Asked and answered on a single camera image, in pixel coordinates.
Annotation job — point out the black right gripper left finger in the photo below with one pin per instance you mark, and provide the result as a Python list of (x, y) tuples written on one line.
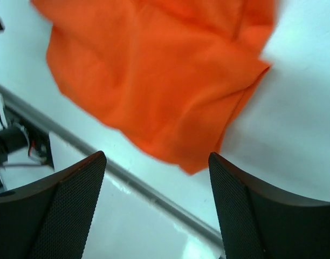
[(51, 217)]

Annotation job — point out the orange t shirt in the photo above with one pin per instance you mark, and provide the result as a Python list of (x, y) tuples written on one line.
[(170, 75)]

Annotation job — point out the aluminium table frame rail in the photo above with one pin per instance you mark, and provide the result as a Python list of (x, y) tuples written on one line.
[(15, 105)]

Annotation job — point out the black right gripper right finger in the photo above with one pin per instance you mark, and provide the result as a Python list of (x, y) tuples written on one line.
[(259, 220)]

